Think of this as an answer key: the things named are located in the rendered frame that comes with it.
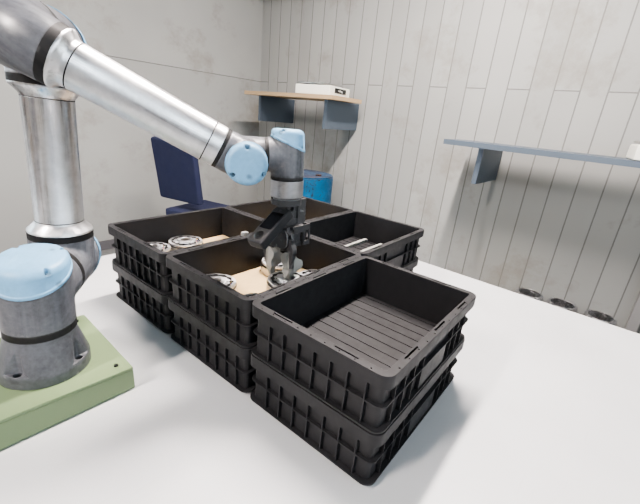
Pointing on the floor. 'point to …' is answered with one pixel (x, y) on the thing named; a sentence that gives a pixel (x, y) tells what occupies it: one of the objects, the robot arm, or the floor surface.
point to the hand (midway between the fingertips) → (277, 279)
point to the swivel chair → (179, 177)
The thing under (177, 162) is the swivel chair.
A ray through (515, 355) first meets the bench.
